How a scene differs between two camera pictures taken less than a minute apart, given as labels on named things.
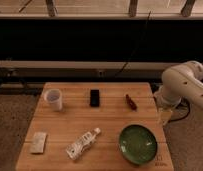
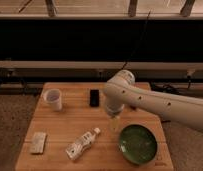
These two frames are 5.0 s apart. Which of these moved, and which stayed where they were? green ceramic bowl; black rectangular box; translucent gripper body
Moved: translucent gripper body
Stayed: black rectangular box; green ceramic bowl
